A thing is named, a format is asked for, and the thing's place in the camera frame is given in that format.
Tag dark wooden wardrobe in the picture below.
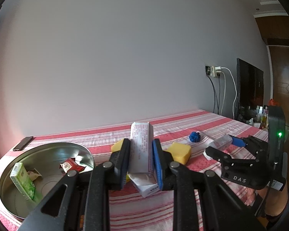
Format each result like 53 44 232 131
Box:
255 16 289 135

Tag blue knotted ball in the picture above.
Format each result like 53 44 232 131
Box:
189 131 201 143

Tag Vinda white tissue pack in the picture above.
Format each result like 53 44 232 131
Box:
128 173 160 198

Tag white red-print tissue pack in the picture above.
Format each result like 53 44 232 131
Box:
128 122 156 186

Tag red white striped bedspread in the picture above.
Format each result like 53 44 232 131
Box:
0 110 268 230

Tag black television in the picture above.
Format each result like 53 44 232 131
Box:
235 58 264 123

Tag green tissue pack upright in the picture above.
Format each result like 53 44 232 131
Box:
10 162 43 204

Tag yellow sponge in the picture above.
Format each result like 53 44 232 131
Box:
111 139 124 153
166 142 192 165

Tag wall power socket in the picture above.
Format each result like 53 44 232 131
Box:
205 66 221 78

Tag black smartphone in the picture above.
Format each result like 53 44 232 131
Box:
12 136 34 152

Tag person right hand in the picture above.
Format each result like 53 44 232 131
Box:
245 184 288 216

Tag beige crumpled wrapper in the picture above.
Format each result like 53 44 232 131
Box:
27 169 42 181

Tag small clear white bottle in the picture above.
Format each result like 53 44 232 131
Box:
208 135 233 151

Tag bottles on dresser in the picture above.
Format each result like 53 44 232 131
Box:
245 99 279 130

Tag white charger cable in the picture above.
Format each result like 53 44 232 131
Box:
220 66 239 120

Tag round metal tin tray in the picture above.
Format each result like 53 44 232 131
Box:
0 142 95 221

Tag red snack sachet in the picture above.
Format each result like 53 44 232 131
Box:
60 157 86 173

